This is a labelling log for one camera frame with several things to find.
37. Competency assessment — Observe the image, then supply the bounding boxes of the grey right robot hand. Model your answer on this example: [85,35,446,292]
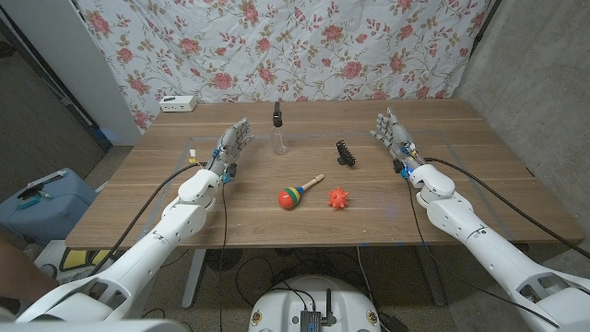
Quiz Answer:
[370,107,425,172]

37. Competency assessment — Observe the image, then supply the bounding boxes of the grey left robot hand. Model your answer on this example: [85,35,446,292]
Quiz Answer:
[206,117,255,184]

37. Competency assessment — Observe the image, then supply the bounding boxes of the red spiky ball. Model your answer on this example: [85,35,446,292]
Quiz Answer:
[327,186,350,211]

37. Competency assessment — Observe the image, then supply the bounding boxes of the white power strip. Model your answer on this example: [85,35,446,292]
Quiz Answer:
[159,95,198,113]

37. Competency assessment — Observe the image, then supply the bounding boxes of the colourful wooden maraca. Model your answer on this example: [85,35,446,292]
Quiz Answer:
[277,173,325,211]

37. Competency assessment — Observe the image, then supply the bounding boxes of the floral backdrop cloth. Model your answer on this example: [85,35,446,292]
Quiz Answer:
[76,0,492,133]

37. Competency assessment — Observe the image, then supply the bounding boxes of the black round floor base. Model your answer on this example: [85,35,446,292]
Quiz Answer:
[205,248,244,272]

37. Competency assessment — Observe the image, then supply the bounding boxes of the white table leg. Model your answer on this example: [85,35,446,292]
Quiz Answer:
[181,248,207,309]

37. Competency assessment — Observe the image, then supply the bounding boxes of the black backdrop stand pole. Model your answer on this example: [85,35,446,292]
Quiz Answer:
[468,0,502,59]

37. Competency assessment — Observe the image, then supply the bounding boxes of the grey table leg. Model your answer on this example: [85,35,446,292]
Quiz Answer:
[414,245,447,308]

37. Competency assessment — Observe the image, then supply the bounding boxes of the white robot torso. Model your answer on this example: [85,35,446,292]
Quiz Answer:
[248,275,383,332]

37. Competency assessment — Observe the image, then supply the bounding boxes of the black antenna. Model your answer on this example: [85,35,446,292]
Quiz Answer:
[322,289,337,326]

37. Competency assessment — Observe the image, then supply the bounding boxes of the blue storage case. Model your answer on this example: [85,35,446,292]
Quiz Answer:
[0,167,99,248]

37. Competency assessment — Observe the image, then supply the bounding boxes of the grey computer box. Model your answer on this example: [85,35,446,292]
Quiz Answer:
[300,309,323,332]

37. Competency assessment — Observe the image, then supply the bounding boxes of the thin black left wrist cable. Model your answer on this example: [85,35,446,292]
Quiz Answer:
[218,182,230,332]

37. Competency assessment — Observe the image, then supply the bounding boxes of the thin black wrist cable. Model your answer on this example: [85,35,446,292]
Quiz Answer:
[405,179,561,329]
[218,182,230,332]

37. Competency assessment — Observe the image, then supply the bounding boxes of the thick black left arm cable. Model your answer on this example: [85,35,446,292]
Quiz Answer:
[89,160,207,278]

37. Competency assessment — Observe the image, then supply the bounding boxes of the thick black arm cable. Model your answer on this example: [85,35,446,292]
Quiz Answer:
[89,160,207,278]
[423,157,590,260]

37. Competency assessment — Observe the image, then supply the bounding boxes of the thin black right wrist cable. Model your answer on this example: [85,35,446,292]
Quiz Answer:
[405,179,561,329]

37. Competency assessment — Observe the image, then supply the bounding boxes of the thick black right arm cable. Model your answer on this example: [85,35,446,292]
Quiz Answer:
[423,157,590,260]

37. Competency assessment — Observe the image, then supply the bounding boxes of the white wall panel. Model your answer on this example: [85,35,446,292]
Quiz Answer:
[0,0,143,147]

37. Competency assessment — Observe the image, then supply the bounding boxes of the black tool with grey handle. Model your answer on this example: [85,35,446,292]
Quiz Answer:
[17,169,68,209]

